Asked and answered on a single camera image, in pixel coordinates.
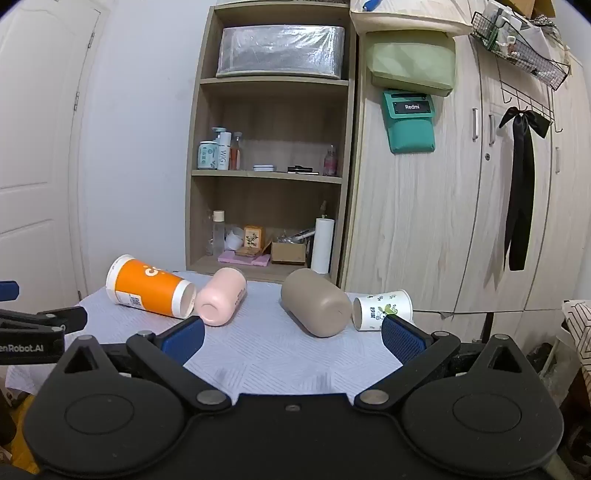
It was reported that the white paper towel roll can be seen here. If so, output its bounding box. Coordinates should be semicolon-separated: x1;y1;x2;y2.
311;217;335;275

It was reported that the black wire hook rack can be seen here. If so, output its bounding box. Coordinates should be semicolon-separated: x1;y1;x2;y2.
496;60;567;133

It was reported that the wooden shelf unit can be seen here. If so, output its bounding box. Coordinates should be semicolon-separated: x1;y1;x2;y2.
185;0;358;284

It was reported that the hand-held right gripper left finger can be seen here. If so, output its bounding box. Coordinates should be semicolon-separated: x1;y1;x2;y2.
59;316;232;414

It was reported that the teal Redmi box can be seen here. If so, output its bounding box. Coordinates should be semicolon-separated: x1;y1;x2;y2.
382;89;437;155

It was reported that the white door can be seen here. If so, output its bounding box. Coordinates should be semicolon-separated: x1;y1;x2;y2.
0;0;110;324

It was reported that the taupe cup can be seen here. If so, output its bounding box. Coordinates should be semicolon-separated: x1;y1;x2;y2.
281;268;353;337

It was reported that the pink cup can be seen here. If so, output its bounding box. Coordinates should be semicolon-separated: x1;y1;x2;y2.
195;267;248;327

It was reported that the green white jar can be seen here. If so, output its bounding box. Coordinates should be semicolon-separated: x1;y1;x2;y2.
198;141;219;171

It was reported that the plastic-wrapped grey storage box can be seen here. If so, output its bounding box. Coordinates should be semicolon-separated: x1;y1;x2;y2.
215;25;346;78

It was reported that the black wire basket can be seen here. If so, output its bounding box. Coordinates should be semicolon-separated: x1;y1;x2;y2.
470;10;571;91

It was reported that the black ribbon bow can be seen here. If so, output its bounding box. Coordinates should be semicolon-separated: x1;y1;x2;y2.
499;107;553;272

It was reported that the white green-print paper cup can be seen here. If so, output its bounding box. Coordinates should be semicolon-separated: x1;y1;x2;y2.
353;289;413;332

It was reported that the green fabric bag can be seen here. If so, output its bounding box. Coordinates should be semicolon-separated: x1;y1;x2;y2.
366;31;457;98

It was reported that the white patterned tablecloth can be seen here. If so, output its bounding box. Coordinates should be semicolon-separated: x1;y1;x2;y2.
4;270;416;403

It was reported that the pink pad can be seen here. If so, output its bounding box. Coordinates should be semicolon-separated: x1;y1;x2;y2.
217;250;271;267

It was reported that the orange paper cup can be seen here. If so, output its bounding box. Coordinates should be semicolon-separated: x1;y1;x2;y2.
106;254;198;319

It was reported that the geometric patterned cushion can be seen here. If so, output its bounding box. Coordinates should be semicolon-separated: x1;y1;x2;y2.
560;300;591;385

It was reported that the cream fabric bag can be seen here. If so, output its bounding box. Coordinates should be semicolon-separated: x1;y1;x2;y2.
349;0;474;37

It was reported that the light wooden wardrobe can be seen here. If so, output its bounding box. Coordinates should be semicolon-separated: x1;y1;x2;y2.
339;0;591;329

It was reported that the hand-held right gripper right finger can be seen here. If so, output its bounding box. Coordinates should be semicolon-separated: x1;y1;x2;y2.
353;314;533;412

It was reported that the clear bottle cream cap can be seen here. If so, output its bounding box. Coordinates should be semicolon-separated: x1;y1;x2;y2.
211;210;226;257

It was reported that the small cardboard box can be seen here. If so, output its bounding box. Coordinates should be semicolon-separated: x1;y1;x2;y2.
270;237;308;265

